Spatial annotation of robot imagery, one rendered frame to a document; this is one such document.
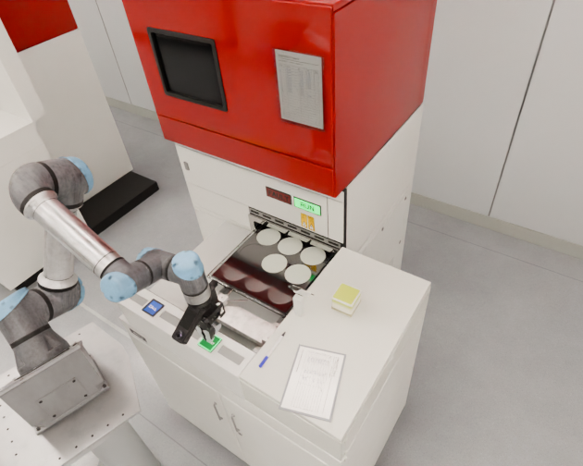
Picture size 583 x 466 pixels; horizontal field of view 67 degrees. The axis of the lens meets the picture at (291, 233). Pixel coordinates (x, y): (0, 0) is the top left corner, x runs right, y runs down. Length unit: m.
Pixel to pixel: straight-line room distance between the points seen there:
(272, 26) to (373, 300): 0.89
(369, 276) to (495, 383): 1.19
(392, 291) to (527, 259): 1.75
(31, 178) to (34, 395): 0.63
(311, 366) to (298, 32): 0.93
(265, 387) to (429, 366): 1.35
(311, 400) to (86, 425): 0.72
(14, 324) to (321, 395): 0.91
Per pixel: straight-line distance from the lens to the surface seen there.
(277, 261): 1.73
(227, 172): 1.83
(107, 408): 1.63
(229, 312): 1.62
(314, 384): 1.34
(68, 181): 1.40
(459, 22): 2.75
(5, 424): 1.78
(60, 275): 1.57
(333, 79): 1.26
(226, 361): 1.42
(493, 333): 2.74
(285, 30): 1.29
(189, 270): 1.17
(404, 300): 1.52
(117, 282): 1.14
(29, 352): 1.54
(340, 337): 1.42
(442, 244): 3.12
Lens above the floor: 2.15
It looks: 43 degrees down
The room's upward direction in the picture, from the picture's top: 6 degrees counter-clockwise
